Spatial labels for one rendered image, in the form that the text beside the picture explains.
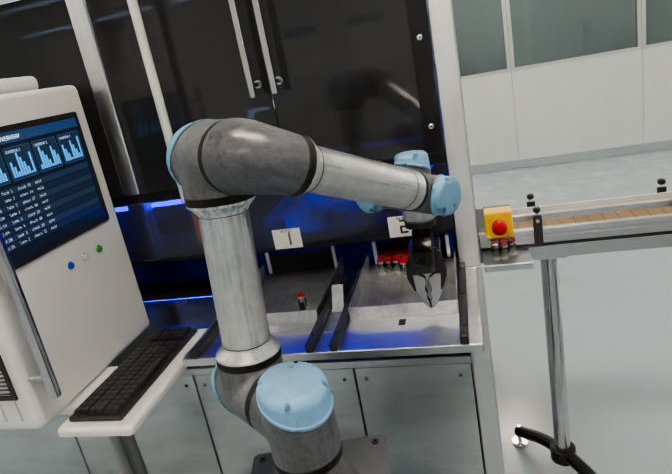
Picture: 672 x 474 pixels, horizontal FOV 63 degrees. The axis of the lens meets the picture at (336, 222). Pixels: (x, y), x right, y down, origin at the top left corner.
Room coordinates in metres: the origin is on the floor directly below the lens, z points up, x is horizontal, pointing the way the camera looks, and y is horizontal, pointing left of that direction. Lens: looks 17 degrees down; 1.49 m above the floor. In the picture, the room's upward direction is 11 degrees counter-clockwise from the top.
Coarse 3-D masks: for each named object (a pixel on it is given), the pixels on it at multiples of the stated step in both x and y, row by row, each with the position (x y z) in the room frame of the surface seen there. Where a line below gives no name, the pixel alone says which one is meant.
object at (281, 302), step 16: (288, 272) 1.60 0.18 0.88; (304, 272) 1.57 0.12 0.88; (320, 272) 1.55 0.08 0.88; (336, 272) 1.46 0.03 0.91; (272, 288) 1.49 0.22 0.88; (288, 288) 1.47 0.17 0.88; (304, 288) 1.45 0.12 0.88; (320, 288) 1.43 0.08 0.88; (272, 304) 1.38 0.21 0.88; (288, 304) 1.36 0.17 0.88; (320, 304) 1.27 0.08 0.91; (272, 320) 1.26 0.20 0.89; (288, 320) 1.24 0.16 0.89; (304, 320) 1.23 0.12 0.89
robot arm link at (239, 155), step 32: (224, 128) 0.79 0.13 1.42; (256, 128) 0.79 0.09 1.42; (224, 160) 0.77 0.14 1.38; (256, 160) 0.76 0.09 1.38; (288, 160) 0.77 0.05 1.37; (320, 160) 0.82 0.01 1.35; (352, 160) 0.86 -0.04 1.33; (256, 192) 0.79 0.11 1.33; (288, 192) 0.79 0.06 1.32; (320, 192) 0.83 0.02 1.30; (352, 192) 0.86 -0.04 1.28; (384, 192) 0.89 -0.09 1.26; (416, 192) 0.93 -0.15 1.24; (448, 192) 0.96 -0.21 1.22
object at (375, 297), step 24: (456, 264) 1.39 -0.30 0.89; (360, 288) 1.35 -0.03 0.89; (384, 288) 1.35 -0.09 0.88; (408, 288) 1.32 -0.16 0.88; (456, 288) 1.20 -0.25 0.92; (360, 312) 1.19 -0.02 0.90; (384, 312) 1.18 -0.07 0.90; (408, 312) 1.17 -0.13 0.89; (432, 312) 1.15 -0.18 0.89; (456, 312) 1.14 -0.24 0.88
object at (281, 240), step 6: (294, 228) 1.50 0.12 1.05; (276, 234) 1.52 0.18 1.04; (282, 234) 1.51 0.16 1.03; (294, 234) 1.50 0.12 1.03; (300, 234) 1.50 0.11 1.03; (276, 240) 1.52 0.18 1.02; (282, 240) 1.51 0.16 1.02; (288, 240) 1.51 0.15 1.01; (294, 240) 1.50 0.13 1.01; (300, 240) 1.50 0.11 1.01; (276, 246) 1.52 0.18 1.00; (282, 246) 1.51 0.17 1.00; (288, 246) 1.51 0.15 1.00; (294, 246) 1.50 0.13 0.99; (300, 246) 1.50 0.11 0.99
